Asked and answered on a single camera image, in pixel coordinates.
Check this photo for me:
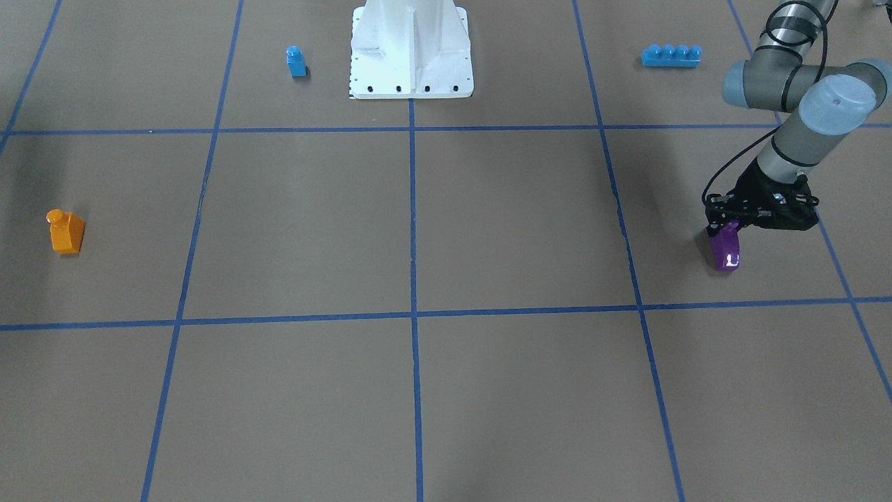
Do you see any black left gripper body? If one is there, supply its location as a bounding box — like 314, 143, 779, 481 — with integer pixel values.
705, 160, 820, 231

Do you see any purple trapezoid block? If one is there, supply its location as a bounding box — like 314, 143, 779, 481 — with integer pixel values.
709, 222, 740, 271

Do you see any orange trapezoid block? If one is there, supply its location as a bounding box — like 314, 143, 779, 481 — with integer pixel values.
47, 208, 86, 255

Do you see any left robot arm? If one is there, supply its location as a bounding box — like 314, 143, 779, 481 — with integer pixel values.
702, 1, 890, 239

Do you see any blue tape line crosswise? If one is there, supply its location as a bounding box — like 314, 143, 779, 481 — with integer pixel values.
1, 296, 891, 333

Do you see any long blue four-stud block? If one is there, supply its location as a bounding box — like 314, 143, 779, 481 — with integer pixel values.
640, 44, 703, 68

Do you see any blue tape line lengthwise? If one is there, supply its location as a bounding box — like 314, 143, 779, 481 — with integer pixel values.
571, 1, 687, 501
140, 1, 245, 501

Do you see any blue tape centre line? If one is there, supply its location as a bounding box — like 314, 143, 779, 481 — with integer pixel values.
408, 99, 424, 501

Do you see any small blue block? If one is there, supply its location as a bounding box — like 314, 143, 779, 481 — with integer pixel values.
286, 45, 308, 77

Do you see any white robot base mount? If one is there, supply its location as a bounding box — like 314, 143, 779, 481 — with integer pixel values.
348, 1, 475, 100

